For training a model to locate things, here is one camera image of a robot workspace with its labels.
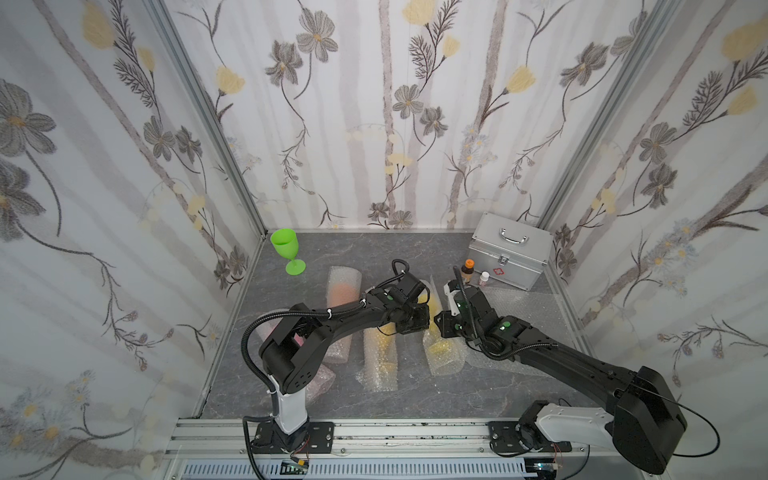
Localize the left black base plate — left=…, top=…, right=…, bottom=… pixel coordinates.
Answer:
left=247, top=420, right=335, bottom=454

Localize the brown bottle orange cap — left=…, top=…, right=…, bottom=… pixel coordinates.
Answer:
left=460, top=259, right=475, bottom=284

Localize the amber glass in bubble wrap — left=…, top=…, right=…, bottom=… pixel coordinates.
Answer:
left=358, top=323, right=398, bottom=392

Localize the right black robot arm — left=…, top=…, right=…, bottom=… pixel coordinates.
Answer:
left=434, top=280, right=690, bottom=475

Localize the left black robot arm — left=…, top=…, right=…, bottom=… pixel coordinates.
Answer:
left=240, top=259, right=431, bottom=479

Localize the orange glass in bubble wrap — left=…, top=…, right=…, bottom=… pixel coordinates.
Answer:
left=324, top=266, right=363, bottom=364

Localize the yellow glass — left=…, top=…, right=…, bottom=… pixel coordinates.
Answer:
left=419, top=278, right=467, bottom=376

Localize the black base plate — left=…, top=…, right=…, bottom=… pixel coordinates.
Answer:
left=488, top=421, right=573, bottom=456
left=247, top=420, right=335, bottom=454

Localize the silver aluminium case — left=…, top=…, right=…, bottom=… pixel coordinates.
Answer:
left=468, top=212, right=553, bottom=291

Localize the green plastic wine glass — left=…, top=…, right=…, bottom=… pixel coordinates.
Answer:
left=270, top=228, right=306, bottom=276

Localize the pink glass in bubble wrap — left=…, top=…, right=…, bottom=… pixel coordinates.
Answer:
left=259, top=316, right=334, bottom=395

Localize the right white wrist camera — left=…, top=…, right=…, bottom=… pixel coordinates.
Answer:
left=443, top=280, right=460, bottom=309

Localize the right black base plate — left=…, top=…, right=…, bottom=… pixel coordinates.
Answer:
left=488, top=421, right=573, bottom=456

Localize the white slotted cable duct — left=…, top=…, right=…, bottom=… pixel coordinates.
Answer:
left=179, top=458, right=537, bottom=479

